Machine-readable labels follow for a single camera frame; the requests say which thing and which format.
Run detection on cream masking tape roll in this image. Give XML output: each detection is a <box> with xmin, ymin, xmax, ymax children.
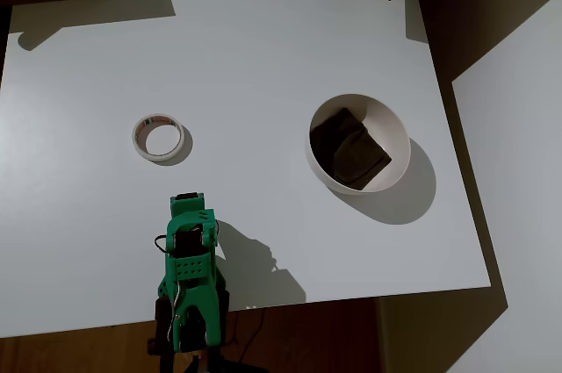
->
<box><xmin>132</xmin><ymin>113</ymin><xmax>184</xmax><ymax>161</ymax></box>

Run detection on dark folded cloth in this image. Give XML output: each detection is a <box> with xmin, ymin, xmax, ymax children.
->
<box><xmin>309</xmin><ymin>107</ymin><xmax>393</xmax><ymax>192</ymax></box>

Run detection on white round bowl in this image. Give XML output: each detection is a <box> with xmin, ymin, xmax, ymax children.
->
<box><xmin>305</xmin><ymin>93</ymin><xmax>412</xmax><ymax>195</ymax></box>

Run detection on black power cable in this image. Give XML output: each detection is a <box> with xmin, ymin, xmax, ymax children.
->
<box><xmin>230</xmin><ymin>306</ymin><xmax>270</xmax><ymax>350</ymax></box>

